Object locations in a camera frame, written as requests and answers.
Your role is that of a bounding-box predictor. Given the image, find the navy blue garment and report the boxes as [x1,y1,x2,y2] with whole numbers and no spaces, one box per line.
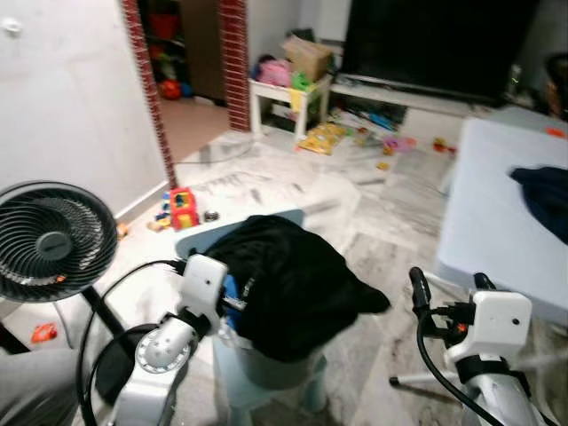
[510,166,568,245]

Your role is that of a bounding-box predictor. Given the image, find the black garment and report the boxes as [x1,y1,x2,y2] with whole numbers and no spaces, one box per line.
[204,215,391,363]

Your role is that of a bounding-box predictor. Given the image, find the light blue folding table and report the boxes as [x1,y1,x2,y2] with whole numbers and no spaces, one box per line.
[390,117,568,387]

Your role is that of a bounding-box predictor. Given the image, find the grey plastic bucket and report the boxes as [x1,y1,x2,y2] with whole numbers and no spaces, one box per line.
[217,328,325,391]

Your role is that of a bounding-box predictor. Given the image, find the yellow toy pack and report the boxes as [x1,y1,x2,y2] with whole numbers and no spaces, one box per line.
[297,122,349,156]

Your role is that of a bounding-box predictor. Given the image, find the blue cloth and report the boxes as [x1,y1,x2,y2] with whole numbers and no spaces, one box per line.
[222,273,249,329]

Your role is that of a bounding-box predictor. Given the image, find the dark school backpack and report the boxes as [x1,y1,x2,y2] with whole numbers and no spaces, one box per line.
[543,53,568,121]

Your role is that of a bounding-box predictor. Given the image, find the pale blue child's chair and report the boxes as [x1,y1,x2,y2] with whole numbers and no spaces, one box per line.
[173,209,329,426]

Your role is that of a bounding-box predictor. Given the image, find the black television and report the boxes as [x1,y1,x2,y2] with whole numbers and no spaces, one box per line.
[342,0,542,107]

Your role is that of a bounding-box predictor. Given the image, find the small white side table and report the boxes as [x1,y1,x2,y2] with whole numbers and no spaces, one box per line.
[248,75,334,138]

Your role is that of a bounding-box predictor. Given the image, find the brown cardboard box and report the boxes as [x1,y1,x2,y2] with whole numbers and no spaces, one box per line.
[282,35,334,83]

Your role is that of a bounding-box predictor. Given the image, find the pink bag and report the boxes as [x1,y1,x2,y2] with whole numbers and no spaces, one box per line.
[256,58,292,87]

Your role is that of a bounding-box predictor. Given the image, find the red brick pillar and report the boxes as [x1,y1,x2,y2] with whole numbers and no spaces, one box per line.
[217,0,252,132]
[120,0,178,189]

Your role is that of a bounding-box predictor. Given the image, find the red ball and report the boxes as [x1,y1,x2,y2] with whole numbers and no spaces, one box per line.
[160,78,185,100]

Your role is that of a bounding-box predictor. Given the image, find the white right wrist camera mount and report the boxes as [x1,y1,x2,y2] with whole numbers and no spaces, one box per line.
[444,290,533,365]

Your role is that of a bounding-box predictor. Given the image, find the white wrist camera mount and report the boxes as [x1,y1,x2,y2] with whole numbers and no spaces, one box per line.
[444,290,533,365]
[180,254,229,322]

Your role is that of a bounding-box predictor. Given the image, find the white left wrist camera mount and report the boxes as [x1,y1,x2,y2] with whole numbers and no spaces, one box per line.
[180,254,229,322]

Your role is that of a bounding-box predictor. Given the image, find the black pedestal fan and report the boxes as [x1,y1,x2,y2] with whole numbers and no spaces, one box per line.
[0,181,152,409]

